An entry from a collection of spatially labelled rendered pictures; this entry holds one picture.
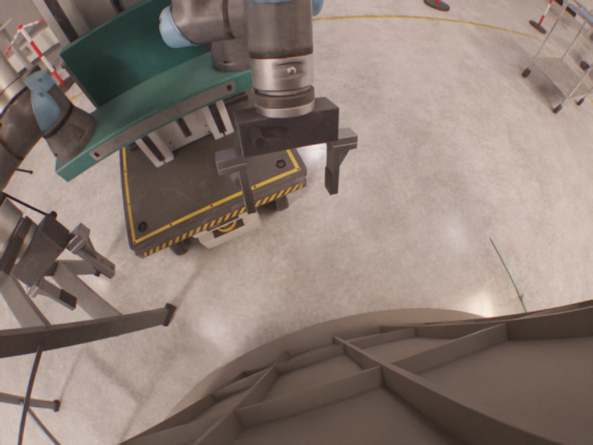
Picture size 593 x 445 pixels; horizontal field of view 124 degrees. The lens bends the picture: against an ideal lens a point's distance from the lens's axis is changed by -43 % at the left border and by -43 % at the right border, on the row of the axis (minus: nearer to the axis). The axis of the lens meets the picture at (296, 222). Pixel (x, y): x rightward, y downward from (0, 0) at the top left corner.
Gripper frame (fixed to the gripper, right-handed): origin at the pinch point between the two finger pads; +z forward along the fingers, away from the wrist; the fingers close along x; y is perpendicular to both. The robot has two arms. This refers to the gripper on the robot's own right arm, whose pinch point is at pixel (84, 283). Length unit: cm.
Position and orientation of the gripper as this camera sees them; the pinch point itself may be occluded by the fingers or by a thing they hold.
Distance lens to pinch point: 54.6
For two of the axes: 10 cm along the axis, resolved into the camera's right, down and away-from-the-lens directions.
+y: -4.1, -6.0, 6.8
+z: 3.6, 5.8, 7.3
